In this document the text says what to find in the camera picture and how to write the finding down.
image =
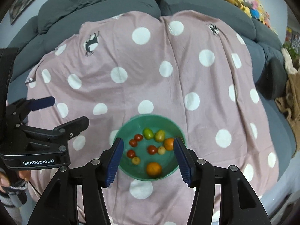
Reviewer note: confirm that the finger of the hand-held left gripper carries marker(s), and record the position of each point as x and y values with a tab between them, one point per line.
72	125
43	103

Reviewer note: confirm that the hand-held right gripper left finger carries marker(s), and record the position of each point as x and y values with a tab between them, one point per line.
114	161

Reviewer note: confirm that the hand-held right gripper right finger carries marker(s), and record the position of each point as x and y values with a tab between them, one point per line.
181	161

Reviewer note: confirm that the red cherry tomato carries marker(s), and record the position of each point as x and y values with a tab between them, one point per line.
133	142
138	137
131	154
152	149

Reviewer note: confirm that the yellow cherry tomato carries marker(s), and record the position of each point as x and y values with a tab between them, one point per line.
136	160
161	150

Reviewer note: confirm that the green bowl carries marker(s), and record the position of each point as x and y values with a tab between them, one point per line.
143	171

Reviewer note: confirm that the yellow-green mango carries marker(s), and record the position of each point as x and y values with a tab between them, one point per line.
160	136

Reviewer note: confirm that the green mango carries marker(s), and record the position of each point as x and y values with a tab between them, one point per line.
148	133

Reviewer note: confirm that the person's left forearm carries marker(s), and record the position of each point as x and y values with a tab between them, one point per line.
14	194

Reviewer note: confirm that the person's left hand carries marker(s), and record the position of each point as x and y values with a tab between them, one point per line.
24	174

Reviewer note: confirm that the orange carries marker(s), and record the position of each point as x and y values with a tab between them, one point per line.
168	144
154	169

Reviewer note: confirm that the pink polka dot blanket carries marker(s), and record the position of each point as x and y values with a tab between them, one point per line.
152	86

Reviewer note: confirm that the black cushion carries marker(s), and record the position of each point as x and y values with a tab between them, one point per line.
274	77

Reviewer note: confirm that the brown plush robe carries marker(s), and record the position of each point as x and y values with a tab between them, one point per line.
293	98

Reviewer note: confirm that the grey sofa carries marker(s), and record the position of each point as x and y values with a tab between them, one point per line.
136	7

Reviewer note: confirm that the green plant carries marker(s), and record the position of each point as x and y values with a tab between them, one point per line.
291	50

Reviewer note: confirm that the pile of plush toys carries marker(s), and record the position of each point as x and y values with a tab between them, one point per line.
255	11

